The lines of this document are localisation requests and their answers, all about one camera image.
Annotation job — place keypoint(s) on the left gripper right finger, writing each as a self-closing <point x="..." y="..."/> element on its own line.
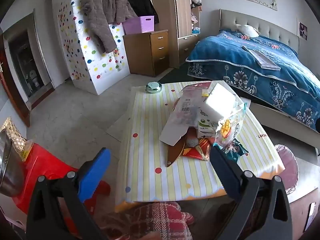
<point x="262" y="209"/>

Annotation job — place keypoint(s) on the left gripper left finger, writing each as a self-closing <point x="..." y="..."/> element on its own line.
<point x="45" y="219"/>

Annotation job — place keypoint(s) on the clear plastic bag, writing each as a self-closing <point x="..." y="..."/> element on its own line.
<point x="229" y="127"/>

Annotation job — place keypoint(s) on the white green milk carton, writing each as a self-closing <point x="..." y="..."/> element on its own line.
<point x="207" y="121"/>

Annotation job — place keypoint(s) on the white foam block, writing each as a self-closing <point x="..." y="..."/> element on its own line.
<point x="220" y="104"/>

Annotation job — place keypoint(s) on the white cardboard package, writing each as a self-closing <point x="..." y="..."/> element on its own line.
<point x="184" y="112"/>

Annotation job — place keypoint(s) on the red plastic stool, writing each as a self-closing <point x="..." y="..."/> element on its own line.
<point x="42" y="163"/>

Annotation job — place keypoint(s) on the metal bowl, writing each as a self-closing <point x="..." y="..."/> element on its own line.
<point x="12" y="176"/>

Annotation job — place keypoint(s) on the teal snack wrapper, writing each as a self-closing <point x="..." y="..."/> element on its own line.
<point x="235" y="150"/>

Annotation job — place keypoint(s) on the gold patterned bag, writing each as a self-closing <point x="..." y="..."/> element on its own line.
<point x="22" y="146"/>

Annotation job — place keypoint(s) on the red gold paper packet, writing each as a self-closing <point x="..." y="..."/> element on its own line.
<point x="197" y="148"/>

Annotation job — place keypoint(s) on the striped dotted tablecloth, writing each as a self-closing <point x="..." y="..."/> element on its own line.
<point x="143" y="173"/>

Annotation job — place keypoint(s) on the plaid red trousers leg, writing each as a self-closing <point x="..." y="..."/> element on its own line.
<point x="157" y="220"/>

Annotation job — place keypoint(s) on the brown wooden spoon piece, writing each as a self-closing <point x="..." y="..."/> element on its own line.
<point x="175" y="151"/>

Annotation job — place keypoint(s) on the blue floral bed blanket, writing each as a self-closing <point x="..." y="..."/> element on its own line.
<point x="293" y="90"/>

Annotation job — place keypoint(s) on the polka dot white cabinet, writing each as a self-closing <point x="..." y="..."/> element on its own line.
<point x="90" y="68"/>

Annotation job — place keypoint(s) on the folded grey cloth on bed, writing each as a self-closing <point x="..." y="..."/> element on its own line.
<point x="263" y="61"/>

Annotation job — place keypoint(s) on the round green metal tin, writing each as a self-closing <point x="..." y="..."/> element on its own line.
<point x="153" y="87"/>

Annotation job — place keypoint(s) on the brown wooden drawer cabinet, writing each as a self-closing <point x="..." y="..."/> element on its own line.
<point x="147" y="53"/>

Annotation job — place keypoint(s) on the white pillow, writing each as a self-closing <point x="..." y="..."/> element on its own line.
<point x="247" y="30"/>

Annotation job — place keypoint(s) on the purple plastic storage box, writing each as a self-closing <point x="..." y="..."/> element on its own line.
<point x="138" y="25"/>

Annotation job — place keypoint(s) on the brown quilted coat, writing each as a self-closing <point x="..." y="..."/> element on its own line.
<point x="102" y="13"/>

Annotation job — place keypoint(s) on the tall wooden wardrobe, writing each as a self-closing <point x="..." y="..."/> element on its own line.
<point x="178" y="17"/>

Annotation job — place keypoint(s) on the beige padded bed frame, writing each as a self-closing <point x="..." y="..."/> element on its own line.
<point x="266" y="114"/>

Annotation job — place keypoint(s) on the small wall photo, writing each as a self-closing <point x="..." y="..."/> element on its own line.
<point x="302" y="31"/>

